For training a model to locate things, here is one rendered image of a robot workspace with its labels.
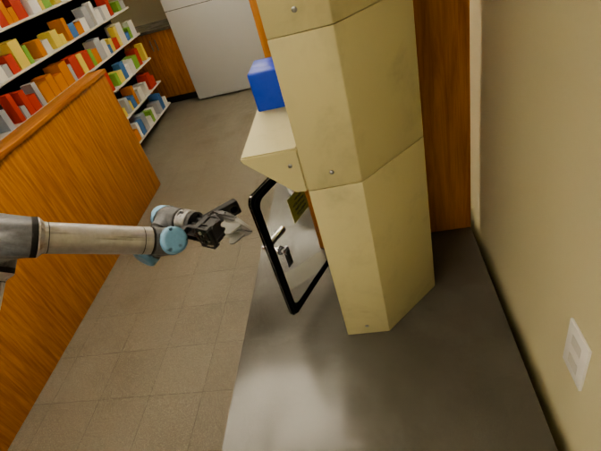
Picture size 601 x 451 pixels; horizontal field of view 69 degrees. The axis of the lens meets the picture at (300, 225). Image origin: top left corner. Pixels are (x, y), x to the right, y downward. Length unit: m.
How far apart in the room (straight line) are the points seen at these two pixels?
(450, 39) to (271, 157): 0.55
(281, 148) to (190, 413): 1.80
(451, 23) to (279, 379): 0.96
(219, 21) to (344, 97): 5.18
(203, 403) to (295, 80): 1.92
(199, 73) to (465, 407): 5.59
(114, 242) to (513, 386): 0.99
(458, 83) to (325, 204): 0.51
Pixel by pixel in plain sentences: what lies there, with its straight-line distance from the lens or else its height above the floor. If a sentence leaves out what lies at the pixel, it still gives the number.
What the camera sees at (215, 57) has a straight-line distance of 6.06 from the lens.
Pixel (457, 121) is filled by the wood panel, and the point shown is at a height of 1.31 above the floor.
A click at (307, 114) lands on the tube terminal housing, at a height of 1.57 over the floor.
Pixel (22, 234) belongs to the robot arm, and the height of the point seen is 1.45.
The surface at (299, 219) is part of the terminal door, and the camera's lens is 1.14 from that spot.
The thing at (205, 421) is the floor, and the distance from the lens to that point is 2.38.
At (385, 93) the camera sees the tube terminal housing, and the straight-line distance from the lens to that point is 0.87.
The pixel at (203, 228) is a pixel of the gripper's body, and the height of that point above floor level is 1.23.
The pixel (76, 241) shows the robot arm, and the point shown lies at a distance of 1.15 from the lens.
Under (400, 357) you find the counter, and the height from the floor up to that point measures 0.94.
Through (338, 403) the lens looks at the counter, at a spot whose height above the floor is 0.94.
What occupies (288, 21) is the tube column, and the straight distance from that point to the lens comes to 0.76.
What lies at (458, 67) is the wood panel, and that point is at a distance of 1.21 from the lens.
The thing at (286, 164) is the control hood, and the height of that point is 1.48.
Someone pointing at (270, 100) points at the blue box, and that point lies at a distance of 1.04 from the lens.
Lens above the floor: 1.88
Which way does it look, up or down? 36 degrees down
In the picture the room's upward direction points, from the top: 17 degrees counter-clockwise
